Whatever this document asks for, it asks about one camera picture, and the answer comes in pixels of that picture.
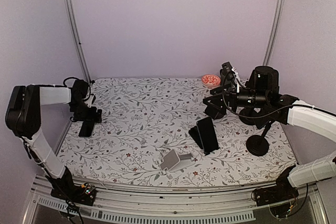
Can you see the front aluminium rail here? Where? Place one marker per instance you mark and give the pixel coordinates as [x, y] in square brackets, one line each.
[121, 203]

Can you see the black phone on round stand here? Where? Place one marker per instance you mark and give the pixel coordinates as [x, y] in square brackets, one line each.
[208, 110]

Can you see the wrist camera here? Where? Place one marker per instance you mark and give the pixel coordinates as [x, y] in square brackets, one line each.
[90, 100]
[228, 76]

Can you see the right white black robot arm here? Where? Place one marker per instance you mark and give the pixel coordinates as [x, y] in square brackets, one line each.
[289, 110]

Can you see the white phone stand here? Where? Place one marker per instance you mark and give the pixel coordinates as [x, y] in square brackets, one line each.
[173, 161]

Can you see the right aluminium frame post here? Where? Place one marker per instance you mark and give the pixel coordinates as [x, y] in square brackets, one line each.
[273, 32]

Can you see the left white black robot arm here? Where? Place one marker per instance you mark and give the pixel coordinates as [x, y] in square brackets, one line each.
[23, 118]

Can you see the black phone silver edge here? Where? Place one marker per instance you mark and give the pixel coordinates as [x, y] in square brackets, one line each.
[86, 129]

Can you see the black folding phone stand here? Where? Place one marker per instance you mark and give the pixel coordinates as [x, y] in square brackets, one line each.
[193, 132]

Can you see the left aluminium frame post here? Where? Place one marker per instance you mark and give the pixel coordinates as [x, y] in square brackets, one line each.
[77, 40]

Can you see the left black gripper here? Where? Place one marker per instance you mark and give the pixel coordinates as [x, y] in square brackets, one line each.
[92, 117]

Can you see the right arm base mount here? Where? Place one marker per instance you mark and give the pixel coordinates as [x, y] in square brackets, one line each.
[281, 191]

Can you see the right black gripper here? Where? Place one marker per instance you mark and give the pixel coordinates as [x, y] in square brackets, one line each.
[220, 95]

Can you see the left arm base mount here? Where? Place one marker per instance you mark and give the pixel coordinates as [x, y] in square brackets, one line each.
[65, 189]

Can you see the black tall round-base stand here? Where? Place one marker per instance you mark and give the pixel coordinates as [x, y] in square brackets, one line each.
[257, 145]

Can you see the floral patterned table mat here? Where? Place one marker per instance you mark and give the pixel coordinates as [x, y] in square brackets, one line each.
[143, 119]

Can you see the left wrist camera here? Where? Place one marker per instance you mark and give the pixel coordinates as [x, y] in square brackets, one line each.
[90, 100]

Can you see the black phone blue edge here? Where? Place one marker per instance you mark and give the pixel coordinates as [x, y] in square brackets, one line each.
[207, 135]

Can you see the black round base phone stand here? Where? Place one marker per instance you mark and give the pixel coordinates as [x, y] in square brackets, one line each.
[216, 114]

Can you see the red white patterned bowl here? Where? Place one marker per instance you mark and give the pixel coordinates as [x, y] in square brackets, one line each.
[210, 80]

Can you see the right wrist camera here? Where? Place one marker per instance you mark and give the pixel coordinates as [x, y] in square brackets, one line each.
[228, 76]

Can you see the aluminium frame post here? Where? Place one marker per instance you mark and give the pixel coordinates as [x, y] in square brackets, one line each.
[273, 32]
[77, 40]

